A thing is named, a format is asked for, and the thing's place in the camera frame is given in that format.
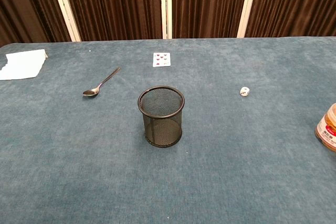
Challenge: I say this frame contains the hearts playing card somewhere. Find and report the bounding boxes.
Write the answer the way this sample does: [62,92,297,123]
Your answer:
[152,52,171,68]

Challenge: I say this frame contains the brown labelled jar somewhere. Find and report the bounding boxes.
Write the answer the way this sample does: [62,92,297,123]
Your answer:
[314,103,336,153]

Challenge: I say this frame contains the white paper sheet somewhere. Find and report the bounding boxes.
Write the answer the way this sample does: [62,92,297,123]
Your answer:
[0,49,49,81]

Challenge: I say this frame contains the metal spoon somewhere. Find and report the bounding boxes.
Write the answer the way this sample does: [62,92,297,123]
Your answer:
[82,67,122,98]

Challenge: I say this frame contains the blue table cloth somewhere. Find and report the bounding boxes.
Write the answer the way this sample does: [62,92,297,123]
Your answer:
[0,36,336,224]

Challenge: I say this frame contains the brown folding screen panel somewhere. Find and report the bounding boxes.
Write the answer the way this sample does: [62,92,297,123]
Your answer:
[0,0,72,48]
[160,0,260,39]
[236,0,336,38]
[48,0,169,42]

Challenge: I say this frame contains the black mesh pen holder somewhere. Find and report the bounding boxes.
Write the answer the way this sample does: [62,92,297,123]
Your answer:
[137,85,185,148]

